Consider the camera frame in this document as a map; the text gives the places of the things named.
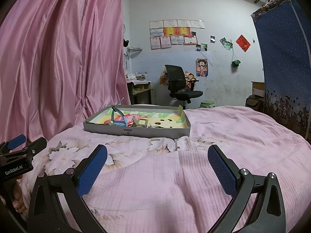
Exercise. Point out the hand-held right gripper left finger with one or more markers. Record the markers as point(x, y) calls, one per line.
point(92, 170)

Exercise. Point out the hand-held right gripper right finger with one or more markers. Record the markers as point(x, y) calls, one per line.
point(222, 172)

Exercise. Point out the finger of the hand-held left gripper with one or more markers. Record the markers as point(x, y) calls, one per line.
point(15, 141)
point(36, 145)

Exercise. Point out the grey cardboard box tray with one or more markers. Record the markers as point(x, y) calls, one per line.
point(109, 131)

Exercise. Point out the person's left hand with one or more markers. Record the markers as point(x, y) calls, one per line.
point(20, 203)

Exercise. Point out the blue wristwatch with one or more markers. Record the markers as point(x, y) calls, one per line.
point(119, 122)

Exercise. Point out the pink floral blanket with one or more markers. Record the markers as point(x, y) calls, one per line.
point(158, 174)

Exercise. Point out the green plastic stool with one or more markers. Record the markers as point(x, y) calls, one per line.
point(207, 104)

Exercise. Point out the green paper flap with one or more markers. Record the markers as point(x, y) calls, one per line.
point(181, 111)

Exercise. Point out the wooden desk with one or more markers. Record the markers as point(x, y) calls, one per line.
point(139, 92)

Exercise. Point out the light cardboard box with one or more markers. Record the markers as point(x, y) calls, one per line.
point(258, 88)

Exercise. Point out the pink satin curtain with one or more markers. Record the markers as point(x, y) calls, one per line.
point(60, 53)

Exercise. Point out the orange cartoon poster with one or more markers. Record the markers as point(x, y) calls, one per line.
point(190, 77)

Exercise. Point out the stack of papers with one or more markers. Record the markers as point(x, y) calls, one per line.
point(136, 77)

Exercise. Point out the black office chair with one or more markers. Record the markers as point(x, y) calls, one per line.
point(175, 74)

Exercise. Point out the green hanging pouch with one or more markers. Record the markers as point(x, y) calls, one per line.
point(235, 63)

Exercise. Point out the colourful floral decoration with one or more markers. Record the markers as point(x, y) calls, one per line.
point(163, 77)

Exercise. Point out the red paper square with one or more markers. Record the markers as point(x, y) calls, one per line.
point(243, 43)

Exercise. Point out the blue printed curtain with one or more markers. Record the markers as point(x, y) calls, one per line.
point(279, 53)

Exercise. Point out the cartoon wall poster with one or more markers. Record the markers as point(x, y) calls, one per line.
point(202, 67)

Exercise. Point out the large green wall photo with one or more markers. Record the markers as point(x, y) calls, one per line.
point(226, 43)

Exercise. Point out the black wall hook object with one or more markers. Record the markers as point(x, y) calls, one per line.
point(125, 42)

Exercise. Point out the group of wall certificates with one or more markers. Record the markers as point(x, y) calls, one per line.
point(170, 34)

